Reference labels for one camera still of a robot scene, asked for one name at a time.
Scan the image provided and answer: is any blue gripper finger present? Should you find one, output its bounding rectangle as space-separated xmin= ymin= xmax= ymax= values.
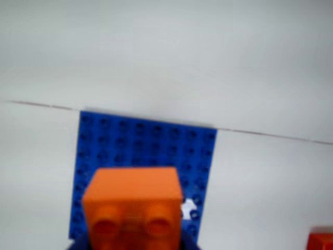
xmin=66 ymin=233 xmax=91 ymax=250
xmin=181 ymin=237 xmax=203 ymax=250

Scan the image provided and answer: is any orange 2x4 brick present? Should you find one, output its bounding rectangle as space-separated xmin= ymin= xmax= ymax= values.
xmin=82 ymin=167 xmax=184 ymax=250

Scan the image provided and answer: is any white table cover sheet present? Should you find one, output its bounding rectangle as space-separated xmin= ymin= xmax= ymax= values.
xmin=0 ymin=101 xmax=333 ymax=250

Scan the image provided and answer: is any blue 8x8 baseplate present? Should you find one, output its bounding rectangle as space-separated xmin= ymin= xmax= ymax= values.
xmin=68 ymin=110 xmax=218 ymax=250

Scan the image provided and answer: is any red 2x4 brick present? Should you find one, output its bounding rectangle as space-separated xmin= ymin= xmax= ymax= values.
xmin=306 ymin=226 xmax=333 ymax=250

